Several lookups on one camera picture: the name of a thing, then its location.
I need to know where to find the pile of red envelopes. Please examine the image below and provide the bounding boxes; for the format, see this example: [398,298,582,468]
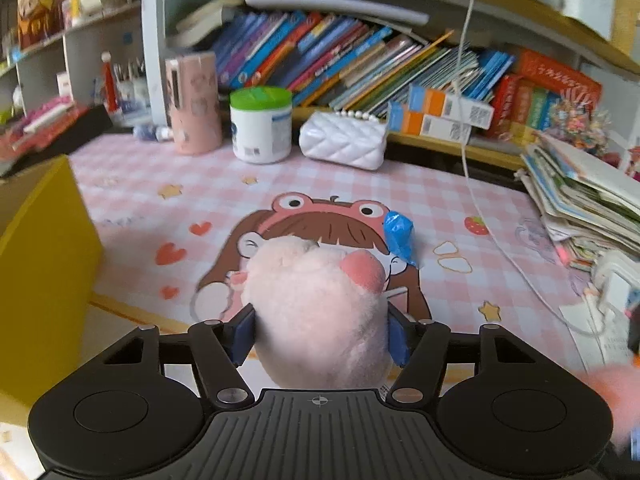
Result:
[0,102,113,167]

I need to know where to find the white side shelf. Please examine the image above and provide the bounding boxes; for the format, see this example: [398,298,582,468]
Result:
[0,0,146,127]

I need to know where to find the white rolled paper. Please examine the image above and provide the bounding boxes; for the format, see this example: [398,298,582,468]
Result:
[244,0,431,27]

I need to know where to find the person's right forearm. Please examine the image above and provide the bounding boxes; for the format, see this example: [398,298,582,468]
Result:
[575,362,640,458]

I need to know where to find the small blue plastic object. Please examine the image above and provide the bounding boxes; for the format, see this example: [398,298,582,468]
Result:
[382,210,418,267]

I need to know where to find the pile of paperback books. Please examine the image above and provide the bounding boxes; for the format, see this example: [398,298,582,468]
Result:
[167,0,246,50]

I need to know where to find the white charging cable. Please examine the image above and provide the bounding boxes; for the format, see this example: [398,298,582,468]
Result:
[457,0,601,338]

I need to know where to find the small clear bottle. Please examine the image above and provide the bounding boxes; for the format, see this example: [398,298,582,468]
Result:
[132,124,175,144]

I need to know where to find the white pen cups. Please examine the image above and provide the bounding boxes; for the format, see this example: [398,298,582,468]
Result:
[100,50,151,117]

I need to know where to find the stack of papers and booklets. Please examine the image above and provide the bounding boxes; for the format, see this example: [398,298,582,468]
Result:
[515,132,640,273]

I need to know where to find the red flat box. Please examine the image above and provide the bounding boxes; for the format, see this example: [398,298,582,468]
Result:
[515,49,603,106]

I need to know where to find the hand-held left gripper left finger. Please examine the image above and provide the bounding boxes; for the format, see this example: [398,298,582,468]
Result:
[100,306,257,411]

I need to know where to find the colourful bead decoration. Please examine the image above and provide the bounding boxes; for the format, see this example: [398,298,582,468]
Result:
[547,97,613,157]

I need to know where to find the blue orange carton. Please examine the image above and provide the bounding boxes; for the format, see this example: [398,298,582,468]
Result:
[407,84,496,129]
[387,101,473,142]

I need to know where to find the white pen organizer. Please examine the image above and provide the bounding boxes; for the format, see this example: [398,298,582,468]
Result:
[562,0,621,42]

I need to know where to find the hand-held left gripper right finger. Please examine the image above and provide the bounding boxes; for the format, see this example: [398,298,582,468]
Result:
[387,305,561,408]

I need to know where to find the white quilted clutch bag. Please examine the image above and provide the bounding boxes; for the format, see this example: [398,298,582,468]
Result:
[299,109,390,171]

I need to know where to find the white jar green lid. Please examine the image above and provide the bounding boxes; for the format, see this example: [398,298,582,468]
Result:
[229,86,293,165]

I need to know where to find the yellow cardboard box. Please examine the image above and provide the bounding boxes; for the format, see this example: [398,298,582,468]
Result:
[0,155,106,411]

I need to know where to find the white wooden bookshelf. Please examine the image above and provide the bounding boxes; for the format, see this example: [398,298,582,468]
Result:
[140,0,640,173]

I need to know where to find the row of colourful books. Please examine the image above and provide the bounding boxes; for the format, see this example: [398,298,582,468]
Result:
[210,10,516,117]

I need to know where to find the pink plush toy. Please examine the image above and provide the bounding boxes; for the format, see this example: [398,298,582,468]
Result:
[242,237,396,391]

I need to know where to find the loose paper sheets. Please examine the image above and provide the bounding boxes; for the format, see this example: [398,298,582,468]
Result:
[560,300,640,382]

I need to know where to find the red boxed book set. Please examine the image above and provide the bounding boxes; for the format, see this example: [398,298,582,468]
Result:
[487,74,566,141]

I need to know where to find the pink printed desk mat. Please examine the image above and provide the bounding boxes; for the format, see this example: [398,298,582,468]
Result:
[67,132,616,393]

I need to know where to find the cartoon figure decoration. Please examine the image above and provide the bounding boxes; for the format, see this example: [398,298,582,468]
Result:
[17,0,68,49]

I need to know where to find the pink cartoon dispenser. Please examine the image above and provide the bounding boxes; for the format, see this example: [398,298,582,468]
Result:
[165,51,223,155]

